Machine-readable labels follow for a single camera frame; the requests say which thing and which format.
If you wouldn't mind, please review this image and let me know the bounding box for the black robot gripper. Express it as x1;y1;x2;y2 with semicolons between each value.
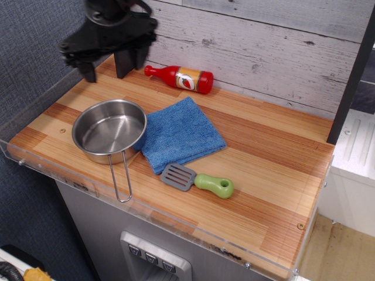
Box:
59;11;158;83

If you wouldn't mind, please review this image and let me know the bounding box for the stainless steel pot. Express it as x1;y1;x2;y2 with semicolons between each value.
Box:
71;99;148;203

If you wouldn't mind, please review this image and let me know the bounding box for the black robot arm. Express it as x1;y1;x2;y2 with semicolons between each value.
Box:
59;1;158;83

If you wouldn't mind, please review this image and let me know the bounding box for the blue folded cloth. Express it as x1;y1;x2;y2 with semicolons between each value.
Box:
142;97;226;174

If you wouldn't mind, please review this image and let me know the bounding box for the red toy sauce bottle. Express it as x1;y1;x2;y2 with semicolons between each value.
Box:
144;66;214;94

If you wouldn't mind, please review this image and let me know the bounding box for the grey green toy spatula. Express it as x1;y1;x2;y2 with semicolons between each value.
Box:
161;163;234;199

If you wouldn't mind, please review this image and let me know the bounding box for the grey toy fridge cabinet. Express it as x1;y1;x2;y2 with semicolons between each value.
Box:
57;182;267;280

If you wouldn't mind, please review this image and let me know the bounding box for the silver dispenser panel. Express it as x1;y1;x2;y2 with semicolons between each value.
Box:
120;231;192;280

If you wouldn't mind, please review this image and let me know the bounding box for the yellow object at corner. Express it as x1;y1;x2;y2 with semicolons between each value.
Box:
23;268;53;281

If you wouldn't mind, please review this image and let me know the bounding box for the clear acrylic table guard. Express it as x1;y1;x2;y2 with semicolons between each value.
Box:
1;58;334;280

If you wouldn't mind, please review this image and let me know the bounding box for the white toy sink unit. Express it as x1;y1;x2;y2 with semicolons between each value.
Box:
318;109;374;236

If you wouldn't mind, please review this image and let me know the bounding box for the dark left frame post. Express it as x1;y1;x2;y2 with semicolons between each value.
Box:
114;49;137;79

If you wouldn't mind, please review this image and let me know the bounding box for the dark frame post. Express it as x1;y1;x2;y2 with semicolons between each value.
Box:
114;49;137;79
326;8;374;145

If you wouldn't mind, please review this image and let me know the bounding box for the dark right frame post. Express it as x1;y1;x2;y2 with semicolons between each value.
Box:
326;8;374;145

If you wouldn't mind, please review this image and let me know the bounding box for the black braided cable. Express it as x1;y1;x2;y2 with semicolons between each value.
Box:
0;261;26;281

